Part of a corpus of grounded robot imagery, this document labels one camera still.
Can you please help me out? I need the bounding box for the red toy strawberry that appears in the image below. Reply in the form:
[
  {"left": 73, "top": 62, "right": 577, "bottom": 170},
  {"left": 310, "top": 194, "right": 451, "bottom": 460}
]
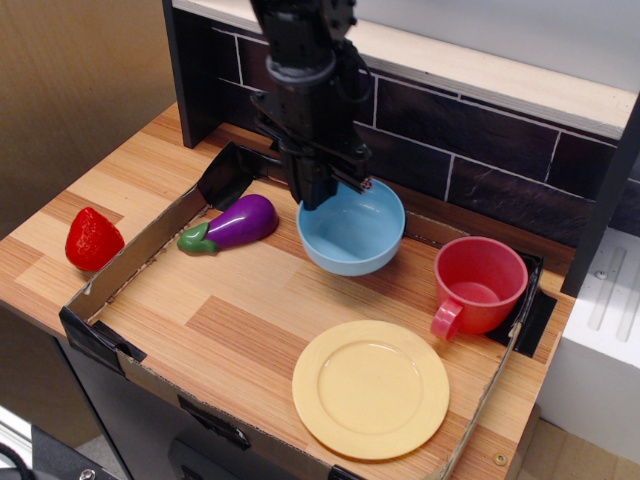
[{"left": 65, "top": 207, "right": 125, "bottom": 272}]

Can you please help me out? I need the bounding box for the yellow plate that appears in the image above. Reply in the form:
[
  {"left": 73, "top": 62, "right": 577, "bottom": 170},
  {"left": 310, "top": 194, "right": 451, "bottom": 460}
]
[{"left": 292, "top": 320, "right": 450, "bottom": 460}]

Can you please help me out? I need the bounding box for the cardboard tray border with tape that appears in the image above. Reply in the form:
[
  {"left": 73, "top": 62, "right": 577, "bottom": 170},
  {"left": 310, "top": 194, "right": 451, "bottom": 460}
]
[{"left": 60, "top": 145, "right": 548, "bottom": 479}]

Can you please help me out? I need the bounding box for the purple toy eggplant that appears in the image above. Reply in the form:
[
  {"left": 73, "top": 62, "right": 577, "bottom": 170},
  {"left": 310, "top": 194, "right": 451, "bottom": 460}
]
[{"left": 177, "top": 194, "right": 279, "bottom": 254}]

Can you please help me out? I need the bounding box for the black cable bottom left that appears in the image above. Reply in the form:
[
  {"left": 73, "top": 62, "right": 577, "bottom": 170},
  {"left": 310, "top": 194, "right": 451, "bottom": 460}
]
[{"left": 0, "top": 439, "right": 36, "bottom": 480}]

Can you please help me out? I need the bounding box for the wooden shelf with dark posts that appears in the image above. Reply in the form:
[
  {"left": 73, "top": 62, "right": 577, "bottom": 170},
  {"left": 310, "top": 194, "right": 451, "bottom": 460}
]
[{"left": 162, "top": 1, "right": 639, "bottom": 296}]

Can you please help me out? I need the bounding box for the light blue bowl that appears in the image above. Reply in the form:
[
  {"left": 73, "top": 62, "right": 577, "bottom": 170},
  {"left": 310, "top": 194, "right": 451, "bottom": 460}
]
[{"left": 296, "top": 179, "right": 406, "bottom": 277}]

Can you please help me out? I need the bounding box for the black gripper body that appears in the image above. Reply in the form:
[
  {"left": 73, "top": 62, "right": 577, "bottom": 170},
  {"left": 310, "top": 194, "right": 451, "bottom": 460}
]
[{"left": 249, "top": 74, "right": 374, "bottom": 196}]

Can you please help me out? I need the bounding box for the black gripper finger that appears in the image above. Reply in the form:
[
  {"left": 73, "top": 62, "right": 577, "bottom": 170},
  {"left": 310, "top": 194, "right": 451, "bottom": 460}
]
[
  {"left": 304, "top": 159, "right": 337, "bottom": 210},
  {"left": 279, "top": 144, "right": 313, "bottom": 203}
]

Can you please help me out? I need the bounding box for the red plastic cup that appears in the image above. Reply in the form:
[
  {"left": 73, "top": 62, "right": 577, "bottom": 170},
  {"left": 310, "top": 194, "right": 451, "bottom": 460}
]
[{"left": 430, "top": 236, "right": 529, "bottom": 341}]

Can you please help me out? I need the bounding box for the white side unit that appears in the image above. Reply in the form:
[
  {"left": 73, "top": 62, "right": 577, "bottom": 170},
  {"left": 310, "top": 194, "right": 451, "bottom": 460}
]
[{"left": 537, "top": 229, "right": 639, "bottom": 462}]

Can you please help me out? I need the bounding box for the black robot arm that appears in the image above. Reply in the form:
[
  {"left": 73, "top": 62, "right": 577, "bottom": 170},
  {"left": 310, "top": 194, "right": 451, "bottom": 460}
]
[{"left": 251, "top": 1, "right": 373, "bottom": 210}]

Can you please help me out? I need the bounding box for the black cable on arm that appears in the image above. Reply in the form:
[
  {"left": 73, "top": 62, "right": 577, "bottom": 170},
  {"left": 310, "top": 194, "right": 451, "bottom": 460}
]
[{"left": 333, "top": 42, "right": 376, "bottom": 103}]

